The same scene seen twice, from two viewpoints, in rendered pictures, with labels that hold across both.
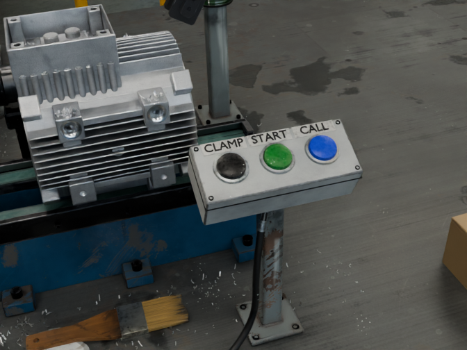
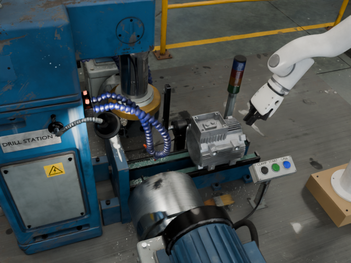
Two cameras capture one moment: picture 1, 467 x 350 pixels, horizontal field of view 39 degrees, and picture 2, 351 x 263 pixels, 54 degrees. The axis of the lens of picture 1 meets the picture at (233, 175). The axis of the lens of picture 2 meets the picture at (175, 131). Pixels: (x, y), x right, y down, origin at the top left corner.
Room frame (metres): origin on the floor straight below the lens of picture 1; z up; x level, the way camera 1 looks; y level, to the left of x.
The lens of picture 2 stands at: (-0.29, 0.45, 2.07)
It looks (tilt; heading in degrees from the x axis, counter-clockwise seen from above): 44 degrees down; 354
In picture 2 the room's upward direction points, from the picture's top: 5 degrees clockwise
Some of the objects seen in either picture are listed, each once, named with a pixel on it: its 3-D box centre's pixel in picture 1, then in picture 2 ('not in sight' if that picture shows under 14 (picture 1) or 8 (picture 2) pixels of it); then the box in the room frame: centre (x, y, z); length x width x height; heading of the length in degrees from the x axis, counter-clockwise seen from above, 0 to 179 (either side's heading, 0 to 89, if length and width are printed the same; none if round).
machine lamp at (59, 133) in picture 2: not in sight; (83, 124); (0.37, 0.61, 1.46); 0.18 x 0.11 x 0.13; 106
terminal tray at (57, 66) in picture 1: (62, 53); (209, 128); (0.73, 0.20, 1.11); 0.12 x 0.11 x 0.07; 107
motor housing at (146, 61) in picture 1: (106, 115); (214, 142); (0.74, 0.16, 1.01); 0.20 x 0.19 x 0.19; 107
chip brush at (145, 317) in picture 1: (108, 325); (211, 203); (0.57, 0.17, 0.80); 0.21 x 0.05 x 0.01; 106
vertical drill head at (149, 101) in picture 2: not in sight; (133, 71); (0.65, 0.50, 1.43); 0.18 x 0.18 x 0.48
